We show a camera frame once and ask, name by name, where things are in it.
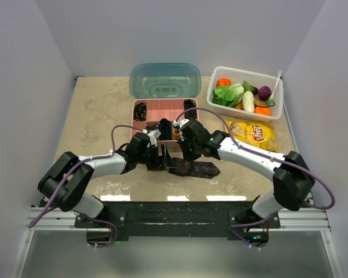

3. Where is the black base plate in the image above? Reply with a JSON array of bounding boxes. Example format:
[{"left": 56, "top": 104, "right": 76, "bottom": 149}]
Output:
[{"left": 75, "top": 201, "right": 281, "bottom": 247}]

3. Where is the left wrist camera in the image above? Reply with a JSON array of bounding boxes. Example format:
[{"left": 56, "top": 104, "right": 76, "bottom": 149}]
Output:
[{"left": 143, "top": 129, "right": 161, "bottom": 147}]

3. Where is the white plastic basket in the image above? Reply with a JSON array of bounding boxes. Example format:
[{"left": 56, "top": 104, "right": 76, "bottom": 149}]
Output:
[{"left": 206, "top": 66, "right": 284, "bottom": 122}]

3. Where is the purple toy cabbage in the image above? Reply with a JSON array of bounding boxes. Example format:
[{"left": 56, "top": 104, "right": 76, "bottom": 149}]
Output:
[{"left": 258, "top": 86, "right": 272, "bottom": 101}]

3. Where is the dark dotted rolled tie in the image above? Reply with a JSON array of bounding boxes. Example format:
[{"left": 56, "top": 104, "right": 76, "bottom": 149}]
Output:
[{"left": 183, "top": 99, "right": 197, "bottom": 120}]

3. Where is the yellow chips bag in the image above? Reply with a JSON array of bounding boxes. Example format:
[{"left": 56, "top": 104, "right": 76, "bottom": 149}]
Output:
[{"left": 226, "top": 120, "right": 279, "bottom": 152}]

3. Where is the teal translucent plastic lid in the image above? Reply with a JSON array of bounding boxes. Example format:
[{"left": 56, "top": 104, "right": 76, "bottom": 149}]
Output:
[{"left": 129, "top": 63, "right": 201, "bottom": 99}]

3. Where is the yellow toy vegetable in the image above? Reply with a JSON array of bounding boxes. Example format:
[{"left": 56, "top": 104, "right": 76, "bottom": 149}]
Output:
[{"left": 234, "top": 99, "right": 265, "bottom": 110}]

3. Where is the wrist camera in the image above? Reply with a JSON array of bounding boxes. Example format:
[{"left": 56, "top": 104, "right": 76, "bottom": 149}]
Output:
[
  {"left": 172, "top": 119, "right": 189, "bottom": 129},
  {"left": 143, "top": 129, "right": 161, "bottom": 147}
]

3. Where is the toy green onion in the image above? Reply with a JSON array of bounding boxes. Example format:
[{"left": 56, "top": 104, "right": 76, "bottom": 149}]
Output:
[{"left": 265, "top": 70, "right": 282, "bottom": 107}]

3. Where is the yellow patterned rolled tie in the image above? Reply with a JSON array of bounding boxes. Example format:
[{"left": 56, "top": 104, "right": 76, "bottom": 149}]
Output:
[{"left": 172, "top": 127, "right": 181, "bottom": 140}]

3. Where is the orange toy pumpkin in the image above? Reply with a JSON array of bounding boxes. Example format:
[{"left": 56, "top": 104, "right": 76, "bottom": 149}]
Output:
[{"left": 216, "top": 78, "right": 232, "bottom": 87}]

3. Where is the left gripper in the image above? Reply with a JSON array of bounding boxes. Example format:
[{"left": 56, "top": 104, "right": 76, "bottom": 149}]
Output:
[{"left": 137, "top": 143, "right": 176, "bottom": 171}]

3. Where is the white toy cabbage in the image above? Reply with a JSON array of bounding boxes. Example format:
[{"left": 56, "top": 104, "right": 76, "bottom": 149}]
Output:
[{"left": 242, "top": 91, "right": 255, "bottom": 113}]

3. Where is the maroon blue-flowered tie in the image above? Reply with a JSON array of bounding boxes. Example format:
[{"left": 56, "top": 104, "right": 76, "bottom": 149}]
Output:
[{"left": 169, "top": 158, "right": 220, "bottom": 179}]

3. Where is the dark toy eggplant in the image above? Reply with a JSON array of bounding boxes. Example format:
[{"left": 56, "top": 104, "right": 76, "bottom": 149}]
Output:
[{"left": 242, "top": 81, "right": 259, "bottom": 95}]

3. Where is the black gold patterned rolled tie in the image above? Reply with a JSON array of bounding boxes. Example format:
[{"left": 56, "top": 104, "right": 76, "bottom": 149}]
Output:
[{"left": 133, "top": 103, "right": 147, "bottom": 121}]

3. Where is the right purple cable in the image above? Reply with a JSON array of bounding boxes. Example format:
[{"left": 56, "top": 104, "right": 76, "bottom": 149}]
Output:
[{"left": 173, "top": 107, "right": 336, "bottom": 251}]

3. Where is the dark green rolled tie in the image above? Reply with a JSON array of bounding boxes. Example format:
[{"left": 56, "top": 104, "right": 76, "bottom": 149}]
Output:
[{"left": 159, "top": 118, "right": 172, "bottom": 141}]

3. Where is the green toy lettuce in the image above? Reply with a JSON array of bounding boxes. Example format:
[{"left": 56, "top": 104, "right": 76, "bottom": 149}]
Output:
[{"left": 212, "top": 83, "right": 245, "bottom": 107}]

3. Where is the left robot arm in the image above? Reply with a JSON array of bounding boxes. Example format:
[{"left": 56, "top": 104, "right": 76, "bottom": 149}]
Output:
[{"left": 38, "top": 132, "right": 175, "bottom": 227}]

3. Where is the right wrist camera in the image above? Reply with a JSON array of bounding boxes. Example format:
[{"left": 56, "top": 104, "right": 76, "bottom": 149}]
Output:
[{"left": 172, "top": 119, "right": 189, "bottom": 129}]

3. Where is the purple cable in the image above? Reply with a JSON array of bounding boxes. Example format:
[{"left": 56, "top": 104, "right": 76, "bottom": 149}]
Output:
[
  {"left": 173, "top": 107, "right": 336, "bottom": 251},
  {"left": 27, "top": 124, "right": 147, "bottom": 248}
]

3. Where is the orange toy carrot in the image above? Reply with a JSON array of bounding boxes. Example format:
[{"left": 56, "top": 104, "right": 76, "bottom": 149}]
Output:
[{"left": 255, "top": 107, "right": 271, "bottom": 116}]

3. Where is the pink divided organizer box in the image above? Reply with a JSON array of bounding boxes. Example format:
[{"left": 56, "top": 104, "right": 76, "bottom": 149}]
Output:
[{"left": 131, "top": 98, "right": 199, "bottom": 149}]

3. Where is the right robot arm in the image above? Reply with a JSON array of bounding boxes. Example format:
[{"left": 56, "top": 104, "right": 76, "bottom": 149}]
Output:
[{"left": 174, "top": 119, "right": 315, "bottom": 228}]

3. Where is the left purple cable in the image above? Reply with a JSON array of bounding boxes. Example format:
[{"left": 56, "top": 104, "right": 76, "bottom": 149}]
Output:
[{"left": 27, "top": 124, "right": 147, "bottom": 248}]

